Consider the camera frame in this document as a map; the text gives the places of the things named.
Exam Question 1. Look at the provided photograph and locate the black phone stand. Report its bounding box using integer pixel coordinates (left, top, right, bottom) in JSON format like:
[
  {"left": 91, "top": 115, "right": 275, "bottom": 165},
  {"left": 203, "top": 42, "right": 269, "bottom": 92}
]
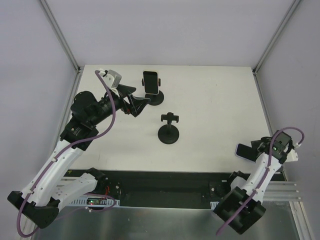
[
  {"left": 157, "top": 112, "right": 180, "bottom": 145},
  {"left": 141, "top": 78, "right": 165, "bottom": 106}
]

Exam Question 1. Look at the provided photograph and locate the left aluminium frame post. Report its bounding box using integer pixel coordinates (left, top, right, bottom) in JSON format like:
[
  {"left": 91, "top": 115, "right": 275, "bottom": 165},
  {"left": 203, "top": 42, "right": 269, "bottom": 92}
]
[{"left": 38, "top": 0, "right": 81, "bottom": 73}]

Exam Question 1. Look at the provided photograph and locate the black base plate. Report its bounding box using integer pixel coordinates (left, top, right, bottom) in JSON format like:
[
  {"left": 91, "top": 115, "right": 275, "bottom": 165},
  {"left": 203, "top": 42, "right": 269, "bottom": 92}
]
[{"left": 92, "top": 170, "right": 233, "bottom": 209}]

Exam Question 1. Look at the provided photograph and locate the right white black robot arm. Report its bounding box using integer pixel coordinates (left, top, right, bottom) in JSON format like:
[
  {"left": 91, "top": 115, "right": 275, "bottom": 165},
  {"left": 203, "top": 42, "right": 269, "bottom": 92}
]
[{"left": 213, "top": 132, "right": 294, "bottom": 235}]

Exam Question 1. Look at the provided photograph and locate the aluminium frame post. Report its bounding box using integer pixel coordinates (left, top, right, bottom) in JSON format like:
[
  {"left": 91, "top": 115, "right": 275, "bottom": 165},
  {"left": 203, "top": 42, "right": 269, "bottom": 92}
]
[
  {"left": 38, "top": 0, "right": 81, "bottom": 73},
  {"left": 252, "top": 0, "right": 303, "bottom": 76}
]

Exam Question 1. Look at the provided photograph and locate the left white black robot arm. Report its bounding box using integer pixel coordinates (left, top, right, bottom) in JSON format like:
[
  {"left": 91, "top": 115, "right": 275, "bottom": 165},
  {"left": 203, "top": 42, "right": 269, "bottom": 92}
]
[{"left": 7, "top": 85, "right": 150, "bottom": 229}]

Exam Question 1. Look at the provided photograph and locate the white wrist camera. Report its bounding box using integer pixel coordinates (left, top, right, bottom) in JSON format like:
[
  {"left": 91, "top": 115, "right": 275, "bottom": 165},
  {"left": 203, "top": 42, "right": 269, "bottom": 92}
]
[
  {"left": 285, "top": 142, "right": 302, "bottom": 163},
  {"left": 98, "top": 69, "right": 122, "bottom": 90}
]

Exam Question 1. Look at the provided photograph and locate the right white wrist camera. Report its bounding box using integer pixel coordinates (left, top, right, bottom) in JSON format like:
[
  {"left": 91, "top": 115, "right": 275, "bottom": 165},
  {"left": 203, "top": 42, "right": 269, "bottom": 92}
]
[{"left": 285, "top": 142, "right": 302, "bottom": 163}]

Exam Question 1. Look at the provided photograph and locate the right white cable duct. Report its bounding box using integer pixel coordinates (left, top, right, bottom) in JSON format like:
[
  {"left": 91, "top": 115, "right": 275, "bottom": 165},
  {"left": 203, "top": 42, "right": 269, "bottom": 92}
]
[{"left": 210, "top": 201, "right": 223, "bottom": 212}]

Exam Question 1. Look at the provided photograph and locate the black phone cream case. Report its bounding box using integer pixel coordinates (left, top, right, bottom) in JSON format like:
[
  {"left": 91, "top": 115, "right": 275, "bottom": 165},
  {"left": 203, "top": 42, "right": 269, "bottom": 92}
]
[{"left": 142, "top": 71, "right": 159, "bottom": 95}]

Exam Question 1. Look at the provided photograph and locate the black phone lilac case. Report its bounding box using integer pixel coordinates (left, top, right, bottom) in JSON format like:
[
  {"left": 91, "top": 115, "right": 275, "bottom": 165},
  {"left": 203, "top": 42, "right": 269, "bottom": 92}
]
[{"left": 235, "top": 143, "right": 258, "bottom": 162}]

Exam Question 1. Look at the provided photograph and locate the white cable duct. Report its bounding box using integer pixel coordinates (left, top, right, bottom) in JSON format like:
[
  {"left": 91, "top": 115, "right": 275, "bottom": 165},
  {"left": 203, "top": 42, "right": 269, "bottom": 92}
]
[
  {"left": 67, "top": 197, "right": 120, "bottom": 208},
  {"left": 210, "top": 201, "right": 223, "bottom": 212}
]

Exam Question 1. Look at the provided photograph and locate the right aluminium frame post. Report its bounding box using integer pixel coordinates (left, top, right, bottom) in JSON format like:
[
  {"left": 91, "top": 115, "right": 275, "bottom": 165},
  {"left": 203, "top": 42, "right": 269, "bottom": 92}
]
[{"left": 252, "top": 0, "right": 303, "bottom": 76}]

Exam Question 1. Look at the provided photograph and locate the left white cable duct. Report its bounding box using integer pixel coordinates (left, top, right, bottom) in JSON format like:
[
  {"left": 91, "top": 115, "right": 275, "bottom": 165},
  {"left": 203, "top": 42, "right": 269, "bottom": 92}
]
[{"left": 67, "top": 197, "right": 120, "bottom": 208}]

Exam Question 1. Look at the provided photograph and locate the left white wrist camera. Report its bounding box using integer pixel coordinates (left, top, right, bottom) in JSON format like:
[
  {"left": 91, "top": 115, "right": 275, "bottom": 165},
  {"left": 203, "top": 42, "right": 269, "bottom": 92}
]
[{"left": 98, "top": 69, "right": 122, "bottom": 90}]

